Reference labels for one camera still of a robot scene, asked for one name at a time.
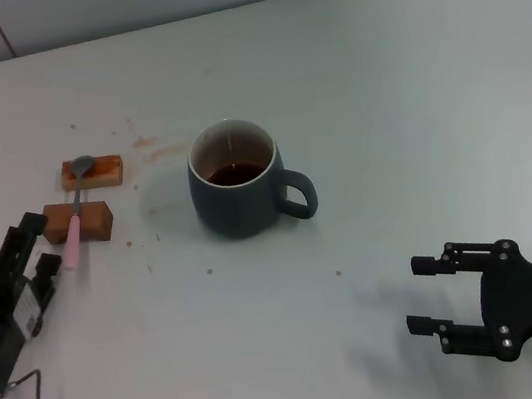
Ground pink handled metal spoon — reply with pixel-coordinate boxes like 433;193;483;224
47;153;111;272

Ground brown notched wooden block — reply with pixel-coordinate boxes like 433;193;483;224
36;194;117;252

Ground dark brown coffee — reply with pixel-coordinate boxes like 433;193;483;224
203;157;269;191

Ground grey ceramic cup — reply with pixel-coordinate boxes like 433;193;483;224
179;107;323;246

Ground light stained wooden block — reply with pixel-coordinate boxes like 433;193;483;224
58;152;127;195

